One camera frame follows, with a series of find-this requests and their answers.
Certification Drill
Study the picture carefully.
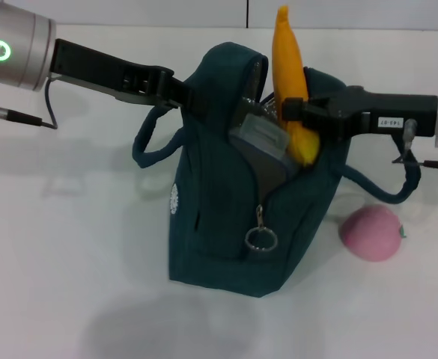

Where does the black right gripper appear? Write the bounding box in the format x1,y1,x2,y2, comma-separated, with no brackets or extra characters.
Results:
282,85,438,142

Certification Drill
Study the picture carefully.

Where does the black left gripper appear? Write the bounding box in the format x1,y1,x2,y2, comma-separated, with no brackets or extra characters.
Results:
48,37,209,121

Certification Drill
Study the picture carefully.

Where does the clear plastic lunch box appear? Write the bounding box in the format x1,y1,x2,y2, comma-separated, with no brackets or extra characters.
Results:
226,93,302,192

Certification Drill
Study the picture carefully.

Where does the yellow banana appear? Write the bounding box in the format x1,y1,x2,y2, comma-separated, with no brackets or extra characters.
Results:
270,4,321,166

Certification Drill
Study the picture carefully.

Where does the dark teal insulated bag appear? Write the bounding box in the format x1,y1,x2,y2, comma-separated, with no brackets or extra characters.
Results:
133,41,422,298

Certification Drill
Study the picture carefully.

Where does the pink peach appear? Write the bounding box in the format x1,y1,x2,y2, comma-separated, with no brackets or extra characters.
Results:
338,204,407,263

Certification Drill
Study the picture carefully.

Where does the metal zipper pull ring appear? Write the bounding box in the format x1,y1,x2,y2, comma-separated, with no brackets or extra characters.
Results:
244,204,279,252

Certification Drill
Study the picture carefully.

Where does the right arm gripper cable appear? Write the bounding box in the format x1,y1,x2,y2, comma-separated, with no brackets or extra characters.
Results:
391,118,438,172

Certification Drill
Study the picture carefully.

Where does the arm gripper cable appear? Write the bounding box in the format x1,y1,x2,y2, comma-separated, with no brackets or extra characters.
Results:
0,78,59,131
391,118,438,172

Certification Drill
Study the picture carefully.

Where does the left arm gripper cable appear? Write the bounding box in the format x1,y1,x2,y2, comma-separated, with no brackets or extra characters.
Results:
0,78,59,131

